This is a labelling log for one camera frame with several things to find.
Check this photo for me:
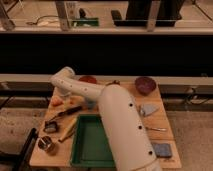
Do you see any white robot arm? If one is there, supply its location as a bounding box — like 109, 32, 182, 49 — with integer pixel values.
50, 67, 162, 171

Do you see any small metal tin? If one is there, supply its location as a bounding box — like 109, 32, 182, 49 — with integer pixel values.
44, 121, 59, 133

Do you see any brown grape bunch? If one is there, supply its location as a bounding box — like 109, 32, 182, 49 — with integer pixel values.
107, 80, 120, 86

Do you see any black handled knife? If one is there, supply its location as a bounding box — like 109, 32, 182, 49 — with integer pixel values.
49, 106, 82, 121

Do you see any red bowl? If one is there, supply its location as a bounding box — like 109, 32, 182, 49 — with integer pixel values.
79, 75, 97, 84

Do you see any green plastic tray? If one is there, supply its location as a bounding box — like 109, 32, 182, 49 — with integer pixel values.
70, 114, 115, 168

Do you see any black bar at table edge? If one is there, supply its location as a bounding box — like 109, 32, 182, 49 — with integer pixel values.
12, 128, 37, 171

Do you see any blue plastic cup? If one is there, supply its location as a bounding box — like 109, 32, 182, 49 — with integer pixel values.
86, 100, 96, 110

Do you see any grey blue cloth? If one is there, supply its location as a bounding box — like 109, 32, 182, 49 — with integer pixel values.
140, 104, 158, 117

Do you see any purple bowl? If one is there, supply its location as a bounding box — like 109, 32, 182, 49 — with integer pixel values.
135, 76, 156, 96

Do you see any blue sponge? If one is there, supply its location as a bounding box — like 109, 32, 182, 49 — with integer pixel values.
152, 143, 172, 158

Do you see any metal fork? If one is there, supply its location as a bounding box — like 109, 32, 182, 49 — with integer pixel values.
146, 127, 167, 132

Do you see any round metal cup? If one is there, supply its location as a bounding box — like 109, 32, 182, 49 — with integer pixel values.
38, 136, 55, 153

